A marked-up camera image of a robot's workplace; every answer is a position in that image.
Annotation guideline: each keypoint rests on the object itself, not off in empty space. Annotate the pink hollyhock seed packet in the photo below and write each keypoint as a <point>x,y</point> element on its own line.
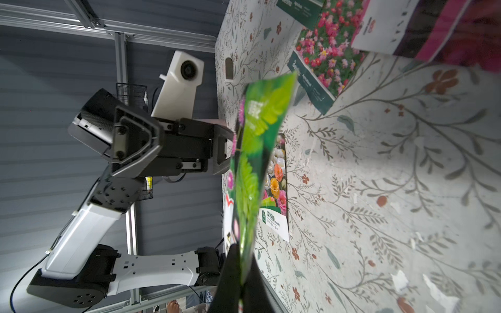
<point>454,32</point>

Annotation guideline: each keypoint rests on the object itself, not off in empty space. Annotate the green mimosa seed packet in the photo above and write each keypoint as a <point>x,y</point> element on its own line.
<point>260,114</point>

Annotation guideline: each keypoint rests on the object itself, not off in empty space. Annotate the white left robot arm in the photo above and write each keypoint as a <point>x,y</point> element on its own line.
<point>79,271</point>

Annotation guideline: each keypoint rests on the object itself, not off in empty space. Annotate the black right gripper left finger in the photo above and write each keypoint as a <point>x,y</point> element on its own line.
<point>227,297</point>

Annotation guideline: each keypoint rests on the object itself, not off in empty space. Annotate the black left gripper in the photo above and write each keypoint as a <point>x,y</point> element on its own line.
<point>137,145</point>

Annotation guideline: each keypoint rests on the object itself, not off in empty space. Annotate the black wire wall basket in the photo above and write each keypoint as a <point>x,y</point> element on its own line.
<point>136,96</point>

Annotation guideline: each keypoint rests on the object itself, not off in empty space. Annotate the mixed ranunculus seed packet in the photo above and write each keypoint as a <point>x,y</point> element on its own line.
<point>274,209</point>

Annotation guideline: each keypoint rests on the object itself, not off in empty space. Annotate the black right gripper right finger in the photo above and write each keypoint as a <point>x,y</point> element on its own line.
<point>255,298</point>

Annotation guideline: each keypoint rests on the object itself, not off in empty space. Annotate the pink field flowers seed packet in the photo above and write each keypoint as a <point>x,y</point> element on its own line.
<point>323,55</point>

